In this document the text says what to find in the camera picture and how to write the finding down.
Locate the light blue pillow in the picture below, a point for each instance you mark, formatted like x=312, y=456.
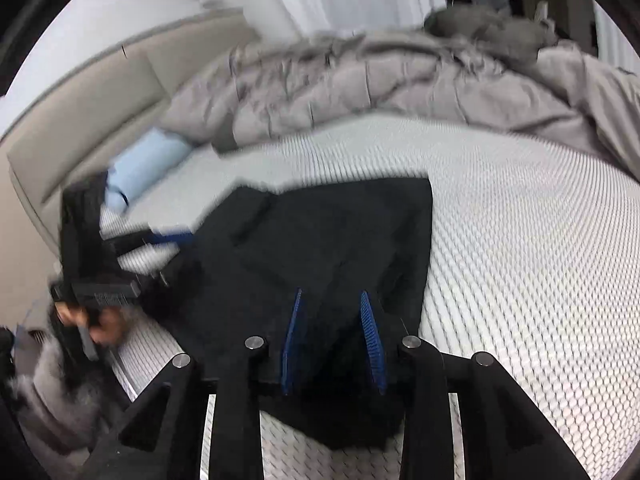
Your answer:
x=145, y=165

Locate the dark grey blanket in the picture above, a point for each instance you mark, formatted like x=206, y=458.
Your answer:
x=485, y=27

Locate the person's left hand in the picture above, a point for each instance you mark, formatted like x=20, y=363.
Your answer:
x=110, y=330

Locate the white chair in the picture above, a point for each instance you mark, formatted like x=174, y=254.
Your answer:
x=544, y=15

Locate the beige padded headboard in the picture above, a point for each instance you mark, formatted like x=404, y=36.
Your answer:
x=75, y=125

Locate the bed with white honeycomb sheet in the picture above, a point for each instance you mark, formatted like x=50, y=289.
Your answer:
x=525, y=235

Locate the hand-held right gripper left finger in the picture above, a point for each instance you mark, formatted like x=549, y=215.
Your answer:
x=292, y=340

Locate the black pants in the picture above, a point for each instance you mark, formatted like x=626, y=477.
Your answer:
x=325, y=240

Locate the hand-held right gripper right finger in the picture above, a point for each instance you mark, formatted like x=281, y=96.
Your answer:
x=374, y=345

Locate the light grey duvet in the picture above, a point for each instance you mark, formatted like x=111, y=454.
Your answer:
x=380, y=85

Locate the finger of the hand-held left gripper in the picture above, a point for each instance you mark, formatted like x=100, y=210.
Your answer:
x=170, y=238

